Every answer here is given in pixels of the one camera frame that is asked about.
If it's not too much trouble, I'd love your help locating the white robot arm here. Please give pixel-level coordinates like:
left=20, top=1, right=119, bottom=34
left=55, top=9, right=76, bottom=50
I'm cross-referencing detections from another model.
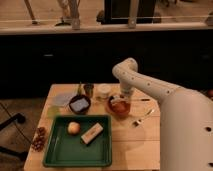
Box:
left=112, top=58, right=213, bottom=171

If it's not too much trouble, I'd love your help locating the red bowl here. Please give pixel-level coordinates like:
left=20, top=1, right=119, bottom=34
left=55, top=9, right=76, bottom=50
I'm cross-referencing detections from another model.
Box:
left=106, top=96, right=131, bottom=118

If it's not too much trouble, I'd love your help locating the wooden block brush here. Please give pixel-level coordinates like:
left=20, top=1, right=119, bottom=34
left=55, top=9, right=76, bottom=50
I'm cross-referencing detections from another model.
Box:
left=81, top=123, right=103, bottom=145

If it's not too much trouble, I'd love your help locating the dark bowl with sponge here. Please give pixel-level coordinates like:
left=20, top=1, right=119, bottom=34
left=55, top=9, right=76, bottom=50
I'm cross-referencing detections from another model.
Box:
left=69, top=95, right=91, bottom=114

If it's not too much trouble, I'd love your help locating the white cup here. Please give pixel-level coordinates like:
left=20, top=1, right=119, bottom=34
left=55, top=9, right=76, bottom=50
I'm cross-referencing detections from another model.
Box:
left=97, top=84, right=111, bottom=99

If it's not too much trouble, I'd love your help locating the metal fork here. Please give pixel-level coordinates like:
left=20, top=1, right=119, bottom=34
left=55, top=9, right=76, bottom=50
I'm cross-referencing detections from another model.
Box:
left=132, top=109, right=155, bottom=127

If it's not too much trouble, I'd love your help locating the dark metal cup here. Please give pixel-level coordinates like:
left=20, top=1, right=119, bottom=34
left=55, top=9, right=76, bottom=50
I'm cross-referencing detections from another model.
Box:
left=83, top=83, right=94, bottom=98

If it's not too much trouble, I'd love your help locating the small green bottle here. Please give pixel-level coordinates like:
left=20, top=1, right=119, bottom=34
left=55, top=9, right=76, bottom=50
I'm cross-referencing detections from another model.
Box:
left=77, top=82, right=82, bottom=95

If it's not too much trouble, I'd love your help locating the yellow onion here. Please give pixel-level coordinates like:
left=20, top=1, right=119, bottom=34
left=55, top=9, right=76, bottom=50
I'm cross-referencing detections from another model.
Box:
left=67, top=122, right=80, bottom=135

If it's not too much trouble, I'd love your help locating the clear plastic lid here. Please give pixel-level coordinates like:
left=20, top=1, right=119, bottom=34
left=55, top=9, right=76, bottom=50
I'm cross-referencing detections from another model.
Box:
left=51, top=92, right=75, bottom=107

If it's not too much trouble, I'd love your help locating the yellow-green sponge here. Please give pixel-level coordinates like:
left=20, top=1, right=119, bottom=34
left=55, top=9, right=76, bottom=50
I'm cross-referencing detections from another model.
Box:
left=47, top=106, right=60, bottom=118

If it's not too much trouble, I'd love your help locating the green plastic tray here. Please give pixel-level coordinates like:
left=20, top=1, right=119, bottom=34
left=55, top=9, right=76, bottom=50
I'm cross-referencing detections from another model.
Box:
left=43, top=115, right=112, bottom=167

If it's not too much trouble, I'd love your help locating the bunch of red grapes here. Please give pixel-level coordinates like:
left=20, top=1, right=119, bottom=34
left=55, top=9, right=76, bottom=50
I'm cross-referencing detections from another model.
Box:
left=32, top=127, right=46, bottom=152

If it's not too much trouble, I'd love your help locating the black chair base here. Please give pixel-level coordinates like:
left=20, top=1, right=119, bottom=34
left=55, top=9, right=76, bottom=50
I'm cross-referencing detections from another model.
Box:
left=0, top=113, right=28, bottom=161

